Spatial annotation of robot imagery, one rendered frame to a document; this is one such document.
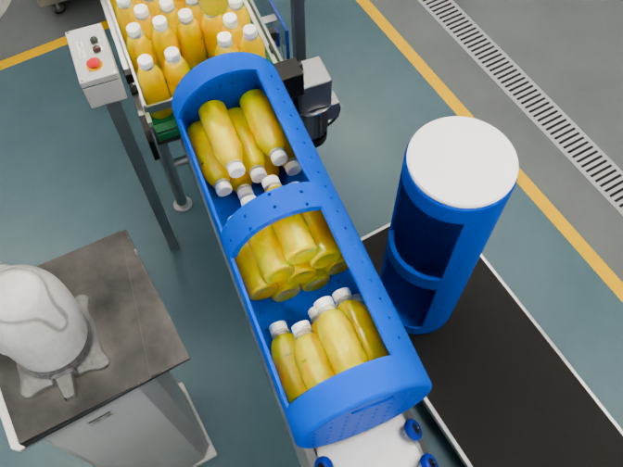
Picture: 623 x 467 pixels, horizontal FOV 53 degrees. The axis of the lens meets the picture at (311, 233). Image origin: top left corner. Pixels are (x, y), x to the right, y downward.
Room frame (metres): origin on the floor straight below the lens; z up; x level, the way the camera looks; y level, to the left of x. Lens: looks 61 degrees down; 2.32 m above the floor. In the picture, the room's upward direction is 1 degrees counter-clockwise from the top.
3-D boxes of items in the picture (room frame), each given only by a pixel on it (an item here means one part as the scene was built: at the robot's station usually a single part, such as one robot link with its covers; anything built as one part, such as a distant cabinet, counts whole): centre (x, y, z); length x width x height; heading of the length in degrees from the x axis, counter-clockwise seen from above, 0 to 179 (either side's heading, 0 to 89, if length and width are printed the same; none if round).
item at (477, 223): (0.91, -0.38, 0.59); 0.28 x 0.28 x 0.88
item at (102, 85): (1.24, 0.58, 1.05); 0.20 x 0.10 x 0.10; 21
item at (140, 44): (1.32, 0.47, 0.99); 0.07 x 0.07 x 0.19
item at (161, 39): (1.35, 0.40, 0.99); 0.07 x 0.07 x 0.19
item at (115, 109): (1.24, 0.58, 0.50); 0.04 x 0.04 x 1.00; 21
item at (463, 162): (0.91, -0.38, 1.03); 0.28 x 0.28 x 0.01
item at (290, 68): (1.26, 0.06, 0.95); 0.10 x 0.07 x 0.10; 111
